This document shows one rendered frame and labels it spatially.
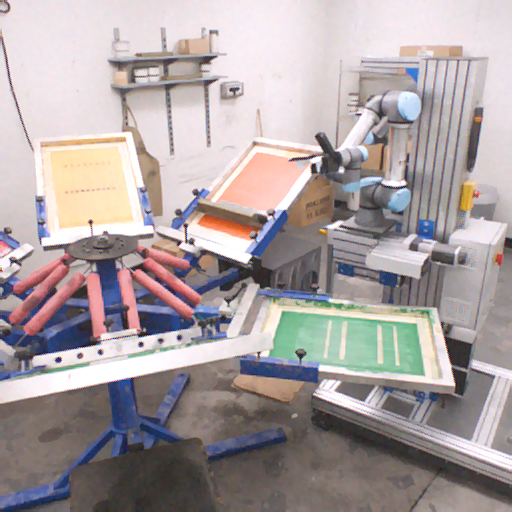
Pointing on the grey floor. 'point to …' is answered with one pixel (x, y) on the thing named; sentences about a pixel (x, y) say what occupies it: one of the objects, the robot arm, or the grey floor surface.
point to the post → (329, 267)
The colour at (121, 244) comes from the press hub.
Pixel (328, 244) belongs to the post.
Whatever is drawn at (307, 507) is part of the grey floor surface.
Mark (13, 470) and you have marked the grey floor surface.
